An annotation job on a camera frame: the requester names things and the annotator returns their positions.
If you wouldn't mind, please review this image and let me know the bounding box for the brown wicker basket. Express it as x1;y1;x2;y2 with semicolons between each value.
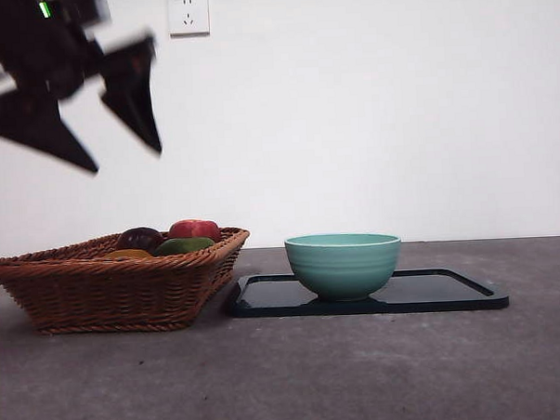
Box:
0;225;254;338

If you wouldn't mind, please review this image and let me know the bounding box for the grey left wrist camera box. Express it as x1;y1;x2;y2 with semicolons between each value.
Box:
63;0;113;26

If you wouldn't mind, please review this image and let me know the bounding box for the black rectangular tray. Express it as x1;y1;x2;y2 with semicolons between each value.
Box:
225;263;510;322

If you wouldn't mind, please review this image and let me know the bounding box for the teal ceramic bowl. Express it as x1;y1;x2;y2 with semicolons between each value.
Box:
283;230;405;306

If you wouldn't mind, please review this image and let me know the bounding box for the green lime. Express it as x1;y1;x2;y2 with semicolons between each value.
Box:
151;235;217;257

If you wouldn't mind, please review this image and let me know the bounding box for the yellow-brown kiwifruit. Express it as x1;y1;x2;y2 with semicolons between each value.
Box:
102;246;154;262

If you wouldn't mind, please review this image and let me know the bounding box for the dark purple plum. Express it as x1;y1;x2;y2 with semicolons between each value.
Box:
115;225;165;254

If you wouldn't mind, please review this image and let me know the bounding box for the red peach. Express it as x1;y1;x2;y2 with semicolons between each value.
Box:
167;217;222;245

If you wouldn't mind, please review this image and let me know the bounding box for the white wall socket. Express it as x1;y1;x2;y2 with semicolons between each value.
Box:
167;0;211;38

